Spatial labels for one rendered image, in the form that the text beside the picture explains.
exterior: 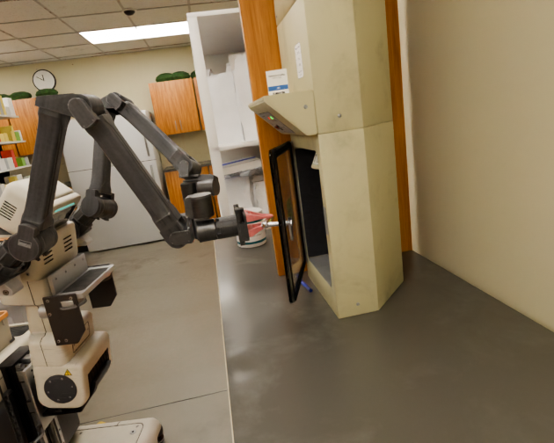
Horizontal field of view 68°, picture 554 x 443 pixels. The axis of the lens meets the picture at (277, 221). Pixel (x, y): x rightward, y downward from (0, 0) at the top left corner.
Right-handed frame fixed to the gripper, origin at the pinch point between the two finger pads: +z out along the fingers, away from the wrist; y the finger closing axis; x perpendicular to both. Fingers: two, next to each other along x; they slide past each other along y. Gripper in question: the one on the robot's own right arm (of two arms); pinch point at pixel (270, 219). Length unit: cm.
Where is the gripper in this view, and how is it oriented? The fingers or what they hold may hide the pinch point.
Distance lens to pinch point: 110.4
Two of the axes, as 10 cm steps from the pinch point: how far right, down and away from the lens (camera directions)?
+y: -1.4, -9.6, -2.4
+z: 9.8, -1.7, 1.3
